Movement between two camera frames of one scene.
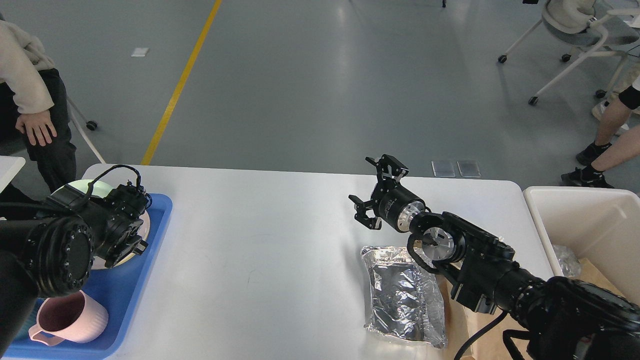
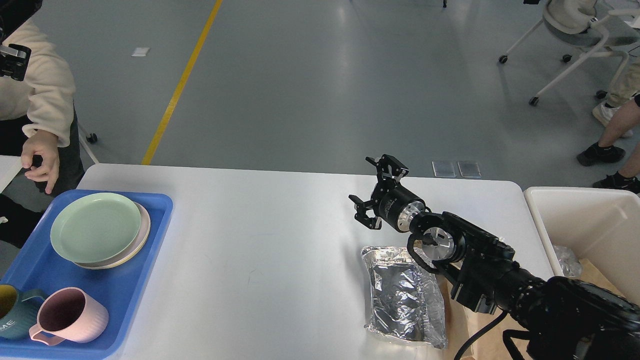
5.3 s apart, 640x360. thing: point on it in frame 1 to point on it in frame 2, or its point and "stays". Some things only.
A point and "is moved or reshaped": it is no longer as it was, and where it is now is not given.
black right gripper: (395, 204) stays
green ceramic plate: (100, 189) is moved or reshaped
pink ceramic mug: (74, 317) stays
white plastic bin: (601, 225) stays
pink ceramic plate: (99, 263) stays
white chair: (90, 125) to (91, 138)
